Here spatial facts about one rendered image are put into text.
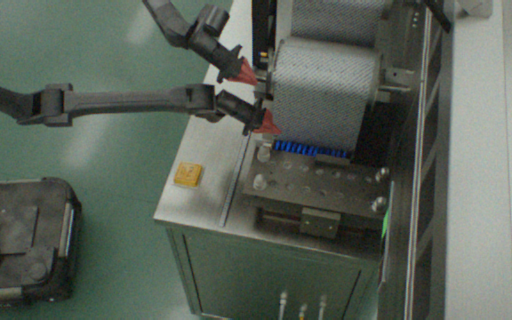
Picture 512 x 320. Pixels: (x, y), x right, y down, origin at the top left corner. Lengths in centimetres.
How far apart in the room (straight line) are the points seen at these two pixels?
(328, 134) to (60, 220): 135
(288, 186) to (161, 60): 193
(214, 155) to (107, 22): 202
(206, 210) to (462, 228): 97
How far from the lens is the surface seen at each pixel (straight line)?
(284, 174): 150
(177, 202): 162
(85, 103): 148
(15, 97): 152
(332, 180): 150
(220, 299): 208
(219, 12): 141
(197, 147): 172
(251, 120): 149
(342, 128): 148
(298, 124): 150
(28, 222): 249
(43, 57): 348
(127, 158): 286
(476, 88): 91
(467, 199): 78
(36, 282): 231
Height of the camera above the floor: 228
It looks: 56 degrees down
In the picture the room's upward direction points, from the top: straight up
